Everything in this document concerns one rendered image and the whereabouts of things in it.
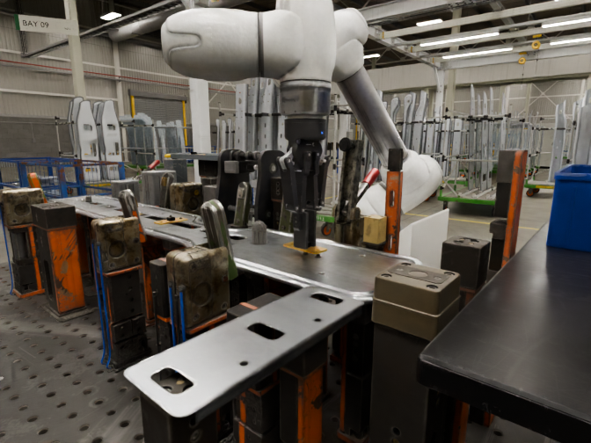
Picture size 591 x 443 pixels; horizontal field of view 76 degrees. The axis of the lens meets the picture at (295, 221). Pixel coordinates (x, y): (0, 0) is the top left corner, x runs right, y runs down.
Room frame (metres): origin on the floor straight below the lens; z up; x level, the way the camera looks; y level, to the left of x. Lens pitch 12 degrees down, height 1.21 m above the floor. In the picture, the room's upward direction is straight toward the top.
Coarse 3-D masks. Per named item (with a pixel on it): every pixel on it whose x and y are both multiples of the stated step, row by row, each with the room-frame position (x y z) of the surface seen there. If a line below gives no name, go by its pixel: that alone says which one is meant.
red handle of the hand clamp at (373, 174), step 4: (368, 172) 0.89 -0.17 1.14; (372, 172) 0.88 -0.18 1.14; (376, 172) 0.88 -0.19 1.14; (368, 176) 0.87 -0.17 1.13; (372, 176) 0.87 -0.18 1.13; (376, 176) 0.88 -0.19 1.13; (364, 180) 0.86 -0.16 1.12; (368, 180) 0.86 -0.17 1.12; (372, 180) 0.87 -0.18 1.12; (364, 184) 0.86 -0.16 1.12; (368, 184) 0.86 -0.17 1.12; (360, 188) 0.85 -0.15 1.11; (364, 188) 0.85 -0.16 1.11; (360, 192) 0.84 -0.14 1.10; (364, 192) 0.85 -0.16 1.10; (360, 196) 0.83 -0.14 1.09; (344, 208) 0.81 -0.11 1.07; (344, 212) 0.80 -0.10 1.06
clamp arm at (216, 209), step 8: (216, 200) 0.60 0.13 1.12; (208, 208) 0.59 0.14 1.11; (216, 208) 0.59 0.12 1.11; (208, 216) 0.60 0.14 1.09; (216, 216) 0.59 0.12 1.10; (224, 216) 0.60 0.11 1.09; (208, 224) 0.60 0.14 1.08; (216, 224) 0.59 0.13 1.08; (224, 224) 0.60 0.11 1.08; (208, 232) 0.61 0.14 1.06; (216, 232) 0.59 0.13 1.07; (224, 232) 0.60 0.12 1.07; (208, 240) 0.61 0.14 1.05; (216, 240) 0.60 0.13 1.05; (224, 240) 0.60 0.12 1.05; (232, 256) 0.61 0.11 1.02; (232, 264) 0.61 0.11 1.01; (232, 272) 0.61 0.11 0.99
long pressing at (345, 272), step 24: (96, 216) 1.09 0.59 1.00; (144, 216) 1.07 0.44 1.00; (168, 216) 1.07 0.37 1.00; (192, 216) 1.07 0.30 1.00; (168, 240) 0.84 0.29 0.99; (192, 240) 0.80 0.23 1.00; (240, 240) 0.80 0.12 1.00; (288, 240) 0.80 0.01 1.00; (240, 264) 0.65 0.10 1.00; (264, 264) 0.64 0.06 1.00; (288, 264) 0.64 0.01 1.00; (312, 264) 0.64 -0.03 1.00; (336, 264) 0.64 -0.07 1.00; (360, 264) 0.64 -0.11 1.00; (384, 264) 0.64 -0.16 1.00; (336, 288) 0.53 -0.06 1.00; (360, 288) 0.52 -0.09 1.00
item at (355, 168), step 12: (348, 144) 0.79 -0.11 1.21; (360, 144) 0.81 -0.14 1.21; (348, 156) 0.82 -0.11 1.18; (360, 156) 0.81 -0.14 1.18; (348, 168) 0.82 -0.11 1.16; (360, 168) 0.81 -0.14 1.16; (348, 180) 0.81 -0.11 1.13; (348, 192) 0.81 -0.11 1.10; (348, 204) 0.79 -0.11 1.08; (336, 216) 0.81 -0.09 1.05; (348, 216) 0.79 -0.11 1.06
